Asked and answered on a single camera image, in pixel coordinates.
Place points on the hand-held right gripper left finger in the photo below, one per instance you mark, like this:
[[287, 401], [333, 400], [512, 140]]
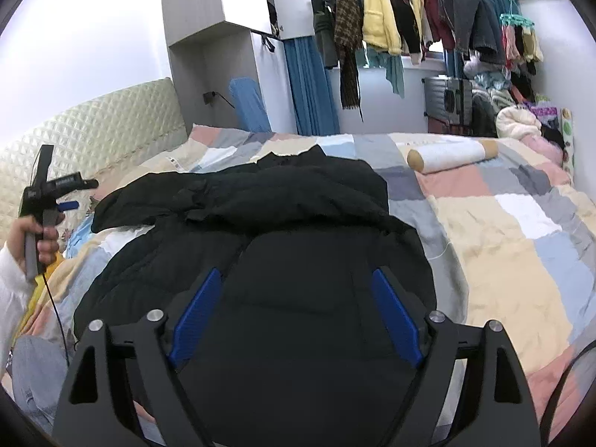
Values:
[[195, 316]]

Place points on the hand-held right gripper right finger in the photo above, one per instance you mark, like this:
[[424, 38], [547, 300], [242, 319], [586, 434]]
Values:
[[396, 316]]

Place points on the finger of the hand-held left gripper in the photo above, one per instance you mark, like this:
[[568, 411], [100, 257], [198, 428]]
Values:
[[70, 206], [77, 182]]

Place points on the black padded jacket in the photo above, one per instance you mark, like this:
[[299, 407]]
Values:
[[288, 242]]

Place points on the person's left forearm white sleeve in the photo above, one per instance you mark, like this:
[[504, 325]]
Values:
[[10, 298]]

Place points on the pile of mixed clothes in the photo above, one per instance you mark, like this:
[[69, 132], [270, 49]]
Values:
[[512, 102]]

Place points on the row of hanging clothes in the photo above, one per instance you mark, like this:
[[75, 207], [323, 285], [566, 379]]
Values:
[[419, 9]]

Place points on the cream quilted headboard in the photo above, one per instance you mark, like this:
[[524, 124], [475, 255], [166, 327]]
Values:
[[93, 125]]

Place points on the yellow cloth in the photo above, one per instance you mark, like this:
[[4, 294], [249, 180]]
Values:
[[39, 288]]

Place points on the patchwork pastel bed cover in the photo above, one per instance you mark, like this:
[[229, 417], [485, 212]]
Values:
[[503, 233]]

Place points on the person's blue jeans leg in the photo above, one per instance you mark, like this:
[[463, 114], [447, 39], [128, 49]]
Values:
[[39, 377]]

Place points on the white cylindrical bolster pillow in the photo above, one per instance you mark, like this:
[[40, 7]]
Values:
[[449, 154]]

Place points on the grey wooden wardrobe cabinet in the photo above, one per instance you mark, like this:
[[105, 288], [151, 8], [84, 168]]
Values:
[[223, 32]]

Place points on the grey ribbed suitcase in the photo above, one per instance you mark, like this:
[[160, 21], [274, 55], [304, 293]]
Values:
[[447, 98]]

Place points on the blue curtain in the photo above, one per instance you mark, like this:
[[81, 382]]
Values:
[[309, 88]]

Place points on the green spotted pillow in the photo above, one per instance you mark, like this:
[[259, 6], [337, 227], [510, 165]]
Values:
[[567, 139]]

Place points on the green clip hanger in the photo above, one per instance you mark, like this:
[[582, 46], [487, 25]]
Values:
[[514, 19]]

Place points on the black wall plug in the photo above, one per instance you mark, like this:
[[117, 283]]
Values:
[[208, 97]]

